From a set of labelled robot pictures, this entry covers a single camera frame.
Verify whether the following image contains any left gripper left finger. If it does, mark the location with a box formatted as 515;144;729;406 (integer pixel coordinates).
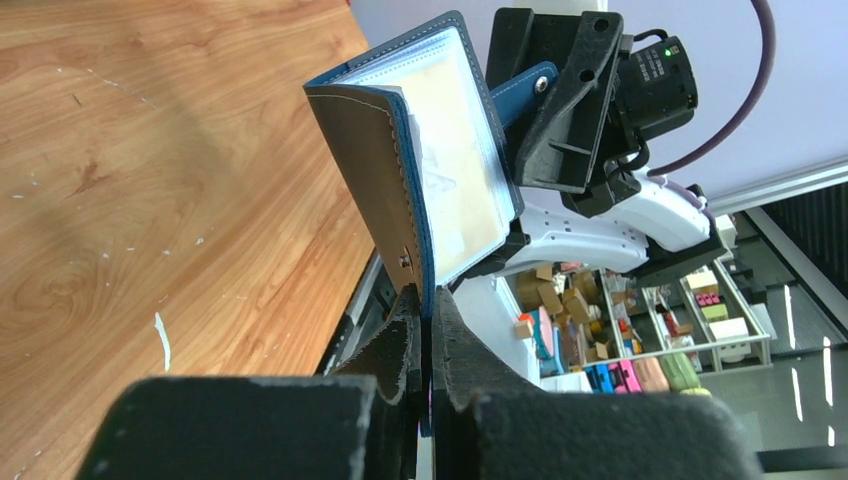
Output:
78;286;422;479

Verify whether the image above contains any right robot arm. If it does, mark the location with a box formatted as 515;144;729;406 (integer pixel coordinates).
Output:
466;7;727;286

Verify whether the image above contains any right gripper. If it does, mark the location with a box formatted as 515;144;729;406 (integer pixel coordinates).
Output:
485;7;698;216

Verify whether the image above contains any blue card holder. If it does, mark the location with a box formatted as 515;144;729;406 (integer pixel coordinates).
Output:
304;10;558;318

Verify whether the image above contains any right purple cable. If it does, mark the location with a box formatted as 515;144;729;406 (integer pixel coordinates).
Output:
645;0;778;179

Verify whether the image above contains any gold card in holder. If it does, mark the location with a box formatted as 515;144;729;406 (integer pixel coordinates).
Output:
399;47;507;283

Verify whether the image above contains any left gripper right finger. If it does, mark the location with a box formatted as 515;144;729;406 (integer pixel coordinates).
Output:
430;288;763;479

